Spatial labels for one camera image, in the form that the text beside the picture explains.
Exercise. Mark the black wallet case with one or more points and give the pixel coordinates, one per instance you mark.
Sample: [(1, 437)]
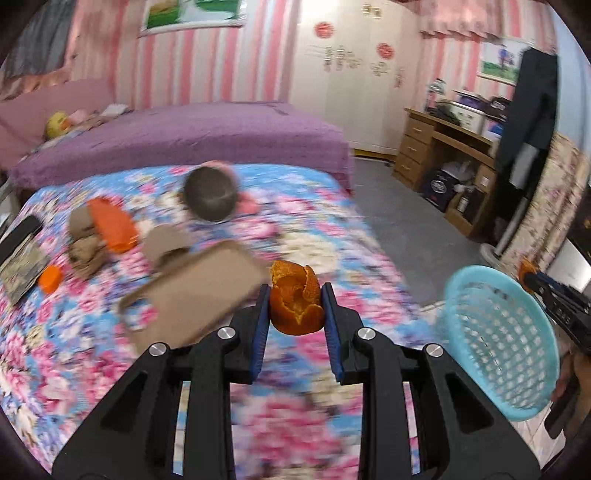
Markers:
[(18, 236)]

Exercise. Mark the white wardrobe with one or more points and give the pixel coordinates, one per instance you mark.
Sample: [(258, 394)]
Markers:
[(355, 101)]

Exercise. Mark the floral tablecloth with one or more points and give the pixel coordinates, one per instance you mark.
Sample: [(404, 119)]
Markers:
[(92, 350)]

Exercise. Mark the framed wedding photo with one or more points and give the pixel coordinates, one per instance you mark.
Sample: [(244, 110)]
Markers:
[(189, 16)]

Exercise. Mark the purple bed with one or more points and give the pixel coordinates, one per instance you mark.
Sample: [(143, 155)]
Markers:
[(207, 134)]

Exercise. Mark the black printed box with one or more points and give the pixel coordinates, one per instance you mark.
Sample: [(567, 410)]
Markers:
[(438, 187)]

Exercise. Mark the dark hanging jacket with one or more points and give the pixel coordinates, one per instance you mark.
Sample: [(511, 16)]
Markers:
[(531, 115)]

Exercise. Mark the small framed couple photo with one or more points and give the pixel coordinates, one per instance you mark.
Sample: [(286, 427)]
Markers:
[(501, 62)]

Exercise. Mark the brown rectangular tray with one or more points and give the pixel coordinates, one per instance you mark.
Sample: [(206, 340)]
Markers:
[(194, 290)]

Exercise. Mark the light blue plastic basket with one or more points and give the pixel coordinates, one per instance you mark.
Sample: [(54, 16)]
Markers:
[(498, 337)]

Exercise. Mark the large curled orange peel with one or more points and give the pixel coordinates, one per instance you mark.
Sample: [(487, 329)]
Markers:
[(295, 302)]

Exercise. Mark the pink covered headboard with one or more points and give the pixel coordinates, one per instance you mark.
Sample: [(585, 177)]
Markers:
[(41, 106)]

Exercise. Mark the grey blue cloth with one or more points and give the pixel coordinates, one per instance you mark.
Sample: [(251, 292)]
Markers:
[(37, 41)]

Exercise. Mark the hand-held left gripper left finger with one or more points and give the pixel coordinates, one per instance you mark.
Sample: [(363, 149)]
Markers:
[(258, 334)]

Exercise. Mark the yellow duck plush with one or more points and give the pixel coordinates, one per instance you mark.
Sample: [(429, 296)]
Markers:
[(57, 125)]

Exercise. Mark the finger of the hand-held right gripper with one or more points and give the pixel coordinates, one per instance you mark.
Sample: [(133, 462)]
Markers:
[(554, 286)]

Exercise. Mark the orange plastic bag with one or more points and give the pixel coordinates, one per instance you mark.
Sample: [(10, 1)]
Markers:
[(111, 225)]

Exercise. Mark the beige floral curtain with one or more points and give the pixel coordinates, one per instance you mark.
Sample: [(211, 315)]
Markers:
[(549, 198)]

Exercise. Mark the pink window curtain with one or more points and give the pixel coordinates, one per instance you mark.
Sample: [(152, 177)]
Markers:
[(76, 41)]

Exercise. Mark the printed paper packet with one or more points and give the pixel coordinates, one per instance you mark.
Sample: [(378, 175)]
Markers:
[(23, 272)]

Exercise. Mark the pink curtain valance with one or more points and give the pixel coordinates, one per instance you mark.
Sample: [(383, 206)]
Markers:
[(480, 21)]

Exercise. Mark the small white fan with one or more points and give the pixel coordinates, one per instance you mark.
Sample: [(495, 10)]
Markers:
[(455, 168)]

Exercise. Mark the pink plush toy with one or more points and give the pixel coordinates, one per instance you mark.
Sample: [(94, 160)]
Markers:
[(77, 117)]

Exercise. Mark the cardboard box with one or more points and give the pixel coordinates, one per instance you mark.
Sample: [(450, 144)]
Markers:
[(464, 207)]

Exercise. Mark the brown clothing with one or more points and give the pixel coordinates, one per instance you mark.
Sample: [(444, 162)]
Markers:
[(108, 113)]

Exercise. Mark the wooden desk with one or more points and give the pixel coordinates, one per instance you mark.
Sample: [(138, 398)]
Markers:
[(415, 147)]

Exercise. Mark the desk lamp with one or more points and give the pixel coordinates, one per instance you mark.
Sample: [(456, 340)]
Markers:
[(435, 92)]

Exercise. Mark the person's right hand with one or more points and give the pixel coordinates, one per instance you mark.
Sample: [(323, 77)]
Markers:
[(568, 376)]

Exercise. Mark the black bag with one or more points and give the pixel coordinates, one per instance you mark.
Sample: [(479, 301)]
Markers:
[(499, 106)]

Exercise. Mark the white storage box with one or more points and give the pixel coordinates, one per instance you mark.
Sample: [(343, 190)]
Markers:
[(468, 115)]

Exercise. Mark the small crumpled brown paper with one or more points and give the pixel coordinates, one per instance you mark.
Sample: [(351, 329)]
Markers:
[(87, 256)]

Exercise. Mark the pink metal bowl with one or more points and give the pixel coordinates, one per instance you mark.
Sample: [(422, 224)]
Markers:
[(211, 194)]

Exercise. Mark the tan cardboard piece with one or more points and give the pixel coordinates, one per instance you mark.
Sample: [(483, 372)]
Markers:
[(83, 221)]

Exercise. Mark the small orange peel piece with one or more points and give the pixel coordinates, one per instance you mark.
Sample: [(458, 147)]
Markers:
[(527, 272)]

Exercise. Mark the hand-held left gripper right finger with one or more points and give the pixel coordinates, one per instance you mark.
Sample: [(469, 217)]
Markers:
[(332, 334)]

